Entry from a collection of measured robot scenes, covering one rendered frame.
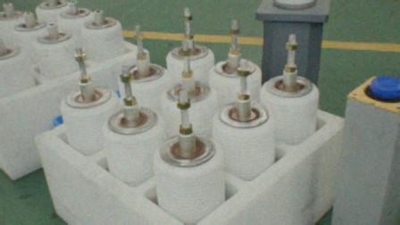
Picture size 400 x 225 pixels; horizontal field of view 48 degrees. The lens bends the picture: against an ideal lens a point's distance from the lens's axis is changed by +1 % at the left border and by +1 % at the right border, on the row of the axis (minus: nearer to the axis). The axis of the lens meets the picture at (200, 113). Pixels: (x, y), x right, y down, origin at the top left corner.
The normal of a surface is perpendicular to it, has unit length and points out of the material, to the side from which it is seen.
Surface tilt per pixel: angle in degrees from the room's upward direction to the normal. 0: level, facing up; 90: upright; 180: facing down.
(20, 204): 0
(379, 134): 90
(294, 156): 0
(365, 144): 90
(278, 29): 90
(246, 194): 0
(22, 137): 90
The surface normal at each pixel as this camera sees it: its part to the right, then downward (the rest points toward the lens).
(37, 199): -0.05, -0.86
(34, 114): 0.68, 0.34
